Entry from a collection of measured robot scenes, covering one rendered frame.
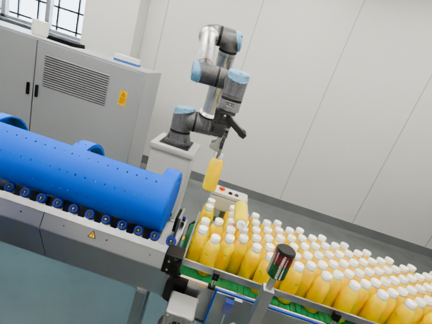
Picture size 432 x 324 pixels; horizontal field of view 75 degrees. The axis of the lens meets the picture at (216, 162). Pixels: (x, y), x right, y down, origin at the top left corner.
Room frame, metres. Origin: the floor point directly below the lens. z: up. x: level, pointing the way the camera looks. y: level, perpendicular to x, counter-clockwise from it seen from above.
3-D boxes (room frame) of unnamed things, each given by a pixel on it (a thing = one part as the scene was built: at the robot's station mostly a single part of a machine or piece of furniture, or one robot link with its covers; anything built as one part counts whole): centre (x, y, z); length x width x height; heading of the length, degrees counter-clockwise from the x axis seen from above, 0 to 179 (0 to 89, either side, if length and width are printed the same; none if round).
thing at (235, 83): (1.21, 0.02, 1.66); 0.10 x 0.09 x 0.12; 10
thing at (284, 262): (0.78, -0.30, 1.23); 0.06 x 0.06 x 0.04
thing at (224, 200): (1.43, -0.13, 1.05); 0.20 x 0.10 x 0.10; 89
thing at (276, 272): (0.78, -0.30, 1.18); 0.06 x 0.06 x 0.05
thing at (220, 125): (1.21, 0.03, 1.49); 0.09 x 0.08 x 0.12; 90
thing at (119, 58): (2.91, 1.16, 1.48); 0.24 x 0.12 x 0.08; 98
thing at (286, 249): (0.78, -0.30, 1.18); 0.06 x 0.06 x 0.16
